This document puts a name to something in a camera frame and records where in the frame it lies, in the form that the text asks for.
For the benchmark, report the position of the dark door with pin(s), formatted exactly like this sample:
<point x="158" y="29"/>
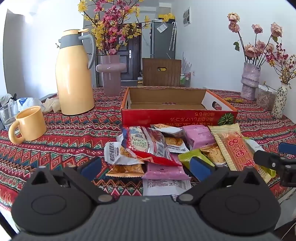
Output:
<point x="131" y="69"/>

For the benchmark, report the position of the white wall panel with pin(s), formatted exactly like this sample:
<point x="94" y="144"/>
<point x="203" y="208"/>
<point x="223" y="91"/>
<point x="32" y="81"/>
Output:
<point x="186" y="16"/>

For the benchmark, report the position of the white plastic bag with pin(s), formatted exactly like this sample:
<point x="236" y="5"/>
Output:
<point x="27" y="103"/>

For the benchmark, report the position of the glass cup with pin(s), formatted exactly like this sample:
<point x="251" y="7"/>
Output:
<point x="7" y="113"/>

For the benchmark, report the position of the small storage rack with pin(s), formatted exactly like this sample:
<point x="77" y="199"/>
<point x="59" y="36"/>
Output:
<point x="185" y="80"/>

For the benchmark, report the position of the smooth pink vase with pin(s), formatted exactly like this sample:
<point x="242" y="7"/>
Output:
<point x="111" y="81"/>

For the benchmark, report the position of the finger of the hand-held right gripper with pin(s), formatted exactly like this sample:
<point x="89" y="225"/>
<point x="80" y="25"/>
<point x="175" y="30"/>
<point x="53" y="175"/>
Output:
<point x="266" y="158"/>
<point x="288" y="149"/>

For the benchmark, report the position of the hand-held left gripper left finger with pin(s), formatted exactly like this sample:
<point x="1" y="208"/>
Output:
<point x="92" y="165"/>

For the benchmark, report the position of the fallen yellow petals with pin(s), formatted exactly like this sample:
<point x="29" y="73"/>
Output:
<point x="233" y="99"/>

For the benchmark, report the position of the pink textured vase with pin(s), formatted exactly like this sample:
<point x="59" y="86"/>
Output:
<point x="249" y="81"/>

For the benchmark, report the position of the dried pink roses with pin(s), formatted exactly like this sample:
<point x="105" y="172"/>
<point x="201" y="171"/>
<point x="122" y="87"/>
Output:
<point x="251" y="49"/>

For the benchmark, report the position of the red cardboard box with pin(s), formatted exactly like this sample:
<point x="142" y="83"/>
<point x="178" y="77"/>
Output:
<point x="161" y="118"/>

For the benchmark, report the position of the patterned red tablecloth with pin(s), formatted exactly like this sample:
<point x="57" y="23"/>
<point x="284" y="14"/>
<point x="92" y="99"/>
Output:
<point x="69" y="143"/>

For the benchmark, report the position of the yellow box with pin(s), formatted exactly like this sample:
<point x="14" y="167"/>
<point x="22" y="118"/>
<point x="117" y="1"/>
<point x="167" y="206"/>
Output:
<point x="170" y="15"/>

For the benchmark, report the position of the white cracker packet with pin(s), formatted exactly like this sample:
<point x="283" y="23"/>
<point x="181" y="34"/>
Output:
<point x="166" y="129"/>
<point x="175" y="142"/>
<point x="112" y="153"/>

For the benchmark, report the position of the folded umbrella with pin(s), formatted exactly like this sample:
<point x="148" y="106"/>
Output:
<point x="172" y="39"/>

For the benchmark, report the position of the orange cracker packet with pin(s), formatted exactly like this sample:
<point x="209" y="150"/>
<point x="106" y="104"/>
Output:
<point x="124" y="170"/>
<point x="215" y="154"/>

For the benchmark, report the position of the floral ceramic vase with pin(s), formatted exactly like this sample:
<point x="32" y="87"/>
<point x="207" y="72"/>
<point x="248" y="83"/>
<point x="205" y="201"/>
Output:
<point x="279" y="104"/>

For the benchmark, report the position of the yellow mug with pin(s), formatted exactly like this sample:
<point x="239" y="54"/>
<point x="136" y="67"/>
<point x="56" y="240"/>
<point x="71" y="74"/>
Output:
<point x="32" y="125"/>

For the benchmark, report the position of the red yellow berry branches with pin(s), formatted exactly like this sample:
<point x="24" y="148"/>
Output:
<point x="286" y="67"/>

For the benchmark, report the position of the grey refrigerator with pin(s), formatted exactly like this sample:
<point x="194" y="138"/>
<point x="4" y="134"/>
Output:
<point x="159" y="44"/>

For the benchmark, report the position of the pink yellow blossom branches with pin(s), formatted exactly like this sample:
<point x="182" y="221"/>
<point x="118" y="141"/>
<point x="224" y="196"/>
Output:
<point x="111" y="34"/>

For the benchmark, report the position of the red white snack packet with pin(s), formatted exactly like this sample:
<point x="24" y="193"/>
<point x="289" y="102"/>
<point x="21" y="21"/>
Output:
<point x="143" y="143"/>

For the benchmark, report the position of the white cloth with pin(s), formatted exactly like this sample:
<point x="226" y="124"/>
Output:
<point x="52" y="105"/>

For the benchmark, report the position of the yellow thermos jug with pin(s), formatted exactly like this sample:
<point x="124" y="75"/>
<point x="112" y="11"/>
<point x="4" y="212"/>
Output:
<point x="74" y="81"/>

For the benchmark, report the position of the paper note on refrigerator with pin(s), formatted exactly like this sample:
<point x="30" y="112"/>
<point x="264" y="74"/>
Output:
<point x="161" y="27"/>

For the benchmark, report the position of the pink snack packet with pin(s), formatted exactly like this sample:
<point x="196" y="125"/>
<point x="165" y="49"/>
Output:
<point x="161" y="172"/>
<point x="198" y="136"/>

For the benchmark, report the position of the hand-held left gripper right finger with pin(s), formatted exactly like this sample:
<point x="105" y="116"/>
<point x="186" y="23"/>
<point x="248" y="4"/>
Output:
<point x="201" y="168"/>

